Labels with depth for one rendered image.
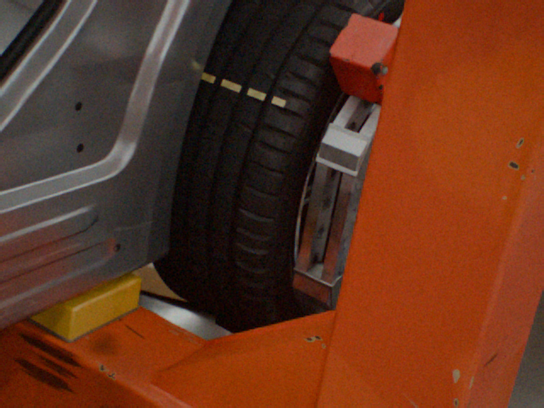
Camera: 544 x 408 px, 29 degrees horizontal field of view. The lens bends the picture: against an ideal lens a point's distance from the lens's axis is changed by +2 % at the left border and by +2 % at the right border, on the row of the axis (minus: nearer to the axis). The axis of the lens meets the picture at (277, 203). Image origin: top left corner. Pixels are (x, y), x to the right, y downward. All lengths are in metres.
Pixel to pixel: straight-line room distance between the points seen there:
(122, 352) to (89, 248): 0.15
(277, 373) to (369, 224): 0.24
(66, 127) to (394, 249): 0.44
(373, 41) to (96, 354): 0.53
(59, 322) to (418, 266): 0.55
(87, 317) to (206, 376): 0.21
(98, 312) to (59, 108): 0.31
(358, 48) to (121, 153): 0.33
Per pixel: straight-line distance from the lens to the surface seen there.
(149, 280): 2.95
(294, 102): 1.37
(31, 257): 1.25
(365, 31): 1.36
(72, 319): 1.37
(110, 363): 1.36
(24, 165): 1.23
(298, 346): 1.16
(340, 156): 1.37
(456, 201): 0.99
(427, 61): 0.97
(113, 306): 1.43
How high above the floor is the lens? 1.42
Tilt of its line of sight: 23 degrees down
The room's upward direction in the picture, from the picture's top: 11 degrees clockwise
